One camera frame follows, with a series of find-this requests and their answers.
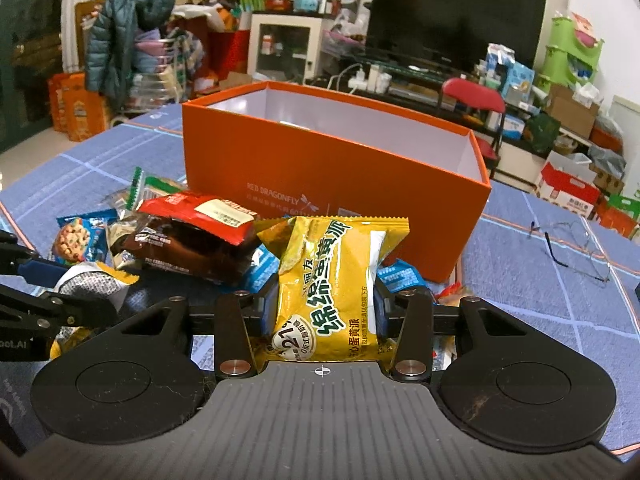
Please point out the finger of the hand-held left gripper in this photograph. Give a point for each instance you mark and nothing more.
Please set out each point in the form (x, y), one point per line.
(42, 271)
(75, 312)

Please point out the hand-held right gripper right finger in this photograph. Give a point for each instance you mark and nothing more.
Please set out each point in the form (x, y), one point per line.
(381, 310)

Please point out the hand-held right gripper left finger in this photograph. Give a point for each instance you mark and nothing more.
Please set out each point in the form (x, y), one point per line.
(270, 306)

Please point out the white dotted snack packet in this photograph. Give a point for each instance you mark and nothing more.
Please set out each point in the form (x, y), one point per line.
(95, 282)

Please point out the light blue snack packet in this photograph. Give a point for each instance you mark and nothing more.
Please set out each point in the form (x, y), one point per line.
(260, 267)
(400, 275)

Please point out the yellow snack packet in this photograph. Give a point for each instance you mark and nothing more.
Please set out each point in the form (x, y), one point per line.
(325, 285)

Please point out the orange cardboard box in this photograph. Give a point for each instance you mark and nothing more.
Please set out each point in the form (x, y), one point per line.
(325, 180)

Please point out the blue cookie packet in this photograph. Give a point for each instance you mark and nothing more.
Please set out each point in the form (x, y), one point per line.
(75, 240)

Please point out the small red snack packet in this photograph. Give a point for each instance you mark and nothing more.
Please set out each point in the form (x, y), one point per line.
(450, 294)

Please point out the red and brown snack packet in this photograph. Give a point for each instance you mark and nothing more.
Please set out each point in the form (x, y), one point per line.
(190, 250)

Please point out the green biscuit packet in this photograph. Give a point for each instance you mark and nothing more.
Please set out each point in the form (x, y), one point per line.
(136, 190)

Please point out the blue patterned tablecloth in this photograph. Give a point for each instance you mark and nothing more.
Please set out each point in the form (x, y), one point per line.
(525, 310)

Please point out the orange printed bag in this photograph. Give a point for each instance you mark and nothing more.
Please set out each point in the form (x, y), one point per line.
(75, 110)

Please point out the red and white carton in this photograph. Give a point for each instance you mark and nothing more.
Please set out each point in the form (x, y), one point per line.
(567, 190)

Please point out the clothes rack with clothes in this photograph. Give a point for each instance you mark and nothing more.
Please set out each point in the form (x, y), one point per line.
(165, 75)

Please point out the white power strip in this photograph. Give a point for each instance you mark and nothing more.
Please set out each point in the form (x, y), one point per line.
(370, 79)

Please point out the red chair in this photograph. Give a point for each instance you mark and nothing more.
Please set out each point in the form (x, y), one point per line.
(475, 97)

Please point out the teal puffer jacket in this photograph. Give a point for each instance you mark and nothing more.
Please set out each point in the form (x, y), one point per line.
(115, 45)

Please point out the dark green bag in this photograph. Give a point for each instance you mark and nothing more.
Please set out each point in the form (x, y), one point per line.
(542, 132)

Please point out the red gift box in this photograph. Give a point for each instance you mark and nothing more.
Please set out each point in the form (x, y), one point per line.
(227, 55)

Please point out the white glass-door cabinet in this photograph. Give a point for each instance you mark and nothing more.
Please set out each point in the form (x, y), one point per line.
(285, 45)

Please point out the blue and white cartons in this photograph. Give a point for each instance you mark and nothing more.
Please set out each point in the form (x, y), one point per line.
(510, 72)

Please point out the brown cardboard box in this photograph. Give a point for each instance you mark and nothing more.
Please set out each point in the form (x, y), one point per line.
(572, 112)

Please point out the black television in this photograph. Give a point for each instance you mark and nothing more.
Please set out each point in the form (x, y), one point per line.
(450, 10)

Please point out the green plastic rack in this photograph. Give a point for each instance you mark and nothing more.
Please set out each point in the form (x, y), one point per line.
(570, 60)

